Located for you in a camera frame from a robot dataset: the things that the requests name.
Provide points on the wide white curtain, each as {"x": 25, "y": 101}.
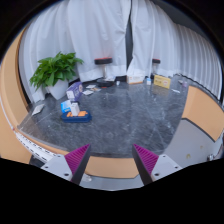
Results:
{"x": 93, "y": 33}

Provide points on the small white tube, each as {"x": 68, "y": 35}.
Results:
{"x": 117, "y": 83}

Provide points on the flat white packet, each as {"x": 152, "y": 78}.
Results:
{"x": 37, "y": 109}

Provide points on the brownish flat packet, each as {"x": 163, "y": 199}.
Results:
{"x": 96, "y": 89}

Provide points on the small white blue box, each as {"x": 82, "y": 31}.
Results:
{"x": 148, "y": 81}

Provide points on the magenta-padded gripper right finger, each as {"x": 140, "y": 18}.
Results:
{"x": 163, "y": 165}

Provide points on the orange curved counter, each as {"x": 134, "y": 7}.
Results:
{"x": 203, "y": 113}

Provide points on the white carton with orange print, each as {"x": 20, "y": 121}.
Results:
{"x": 135, "y": 79}

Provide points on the white pleated curtain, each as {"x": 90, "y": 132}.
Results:
{"x": 166, "y": 43}

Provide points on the large black red bar stool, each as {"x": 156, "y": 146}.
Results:
{"x": 103, "y": 61}

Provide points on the small black red bar stool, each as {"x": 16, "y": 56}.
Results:
{"x": 156, "y": 61}

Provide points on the purple cardboard box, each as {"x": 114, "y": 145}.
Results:
{"x": 76, "y": 90}

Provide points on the green plant in white pot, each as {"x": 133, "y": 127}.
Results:
{"x": 55, "y": 70}

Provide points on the thin white strip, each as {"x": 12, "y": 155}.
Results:
{"x": 175, "y": 90}

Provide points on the yellow box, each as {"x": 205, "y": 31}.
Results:
{"x": 162, "y": 82}

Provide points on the white booklet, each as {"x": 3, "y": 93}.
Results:
{"x": 110, "y": 79}

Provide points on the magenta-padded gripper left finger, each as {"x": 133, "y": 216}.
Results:
{"x": 60, "y": 165}

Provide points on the white paper packet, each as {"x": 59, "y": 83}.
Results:
{"x": 90, "y": 86}
{"x": 87, "y": 92}

